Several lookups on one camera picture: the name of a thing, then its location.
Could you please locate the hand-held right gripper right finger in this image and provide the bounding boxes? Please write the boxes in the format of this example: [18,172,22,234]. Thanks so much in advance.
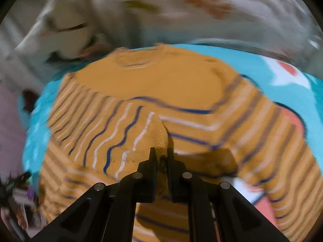
[167,147,290,242]

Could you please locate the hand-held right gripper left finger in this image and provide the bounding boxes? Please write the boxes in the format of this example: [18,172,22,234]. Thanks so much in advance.
[30,147,157,242]

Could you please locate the mustard striped knit sweater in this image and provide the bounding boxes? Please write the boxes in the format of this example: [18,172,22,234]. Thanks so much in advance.
[39,44,323,242]

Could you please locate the turquoise cartoon printed blanket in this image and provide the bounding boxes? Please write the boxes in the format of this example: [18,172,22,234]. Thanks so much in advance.
[18,43,323,222]

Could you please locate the white cartoon face pillow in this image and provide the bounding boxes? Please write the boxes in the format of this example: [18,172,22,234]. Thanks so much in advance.
[15,0,111,63]

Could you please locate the white floral printed quilt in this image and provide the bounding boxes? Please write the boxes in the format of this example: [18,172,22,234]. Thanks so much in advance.
[83,0,323,67]

